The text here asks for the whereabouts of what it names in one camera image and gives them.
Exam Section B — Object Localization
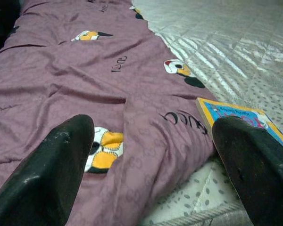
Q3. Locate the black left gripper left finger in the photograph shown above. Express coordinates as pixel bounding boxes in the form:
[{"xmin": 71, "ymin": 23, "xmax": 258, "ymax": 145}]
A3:
[{"xmin": 0, "ymin": 114, "xmax": 95, "ymax": 226}]

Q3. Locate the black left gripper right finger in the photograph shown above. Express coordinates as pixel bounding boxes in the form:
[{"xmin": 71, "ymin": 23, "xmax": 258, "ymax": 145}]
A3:
[{"xmin": 212, "ymin": 115, "xmax": 283, "ymax": 226}]

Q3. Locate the yellow and blue picture book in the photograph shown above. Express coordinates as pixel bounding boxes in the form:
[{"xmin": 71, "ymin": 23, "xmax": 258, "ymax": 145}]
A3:
[{"xmin": 195, "ymin": 97, "xmax": 283, "ymax": 154}]

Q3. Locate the purple duck print blanket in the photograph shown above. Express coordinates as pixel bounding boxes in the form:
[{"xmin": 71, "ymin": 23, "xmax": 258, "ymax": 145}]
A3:
[{"xmin": 0, "ymin": 0, "xmax": 218, "ymax": 226}]

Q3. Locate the white quilted mattress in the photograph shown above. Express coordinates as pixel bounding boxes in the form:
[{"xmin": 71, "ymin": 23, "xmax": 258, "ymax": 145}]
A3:
[{"xmin": 131, "ymin": 0, "xmax": 283, "ymax": 226}]

